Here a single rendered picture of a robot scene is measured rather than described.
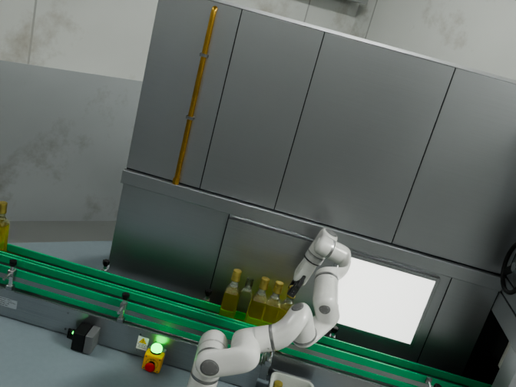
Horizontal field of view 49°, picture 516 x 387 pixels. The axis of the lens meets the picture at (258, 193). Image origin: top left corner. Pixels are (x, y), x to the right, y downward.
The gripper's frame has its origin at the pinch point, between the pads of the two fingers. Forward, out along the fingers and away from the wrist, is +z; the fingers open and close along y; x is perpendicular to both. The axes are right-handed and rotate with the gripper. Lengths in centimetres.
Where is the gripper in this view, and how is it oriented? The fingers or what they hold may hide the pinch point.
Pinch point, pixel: (292, 289)
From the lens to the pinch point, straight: 230.2
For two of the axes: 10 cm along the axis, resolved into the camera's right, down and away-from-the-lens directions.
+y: -1.2, 2.9, -9.5
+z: -4.9, 8.1, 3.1
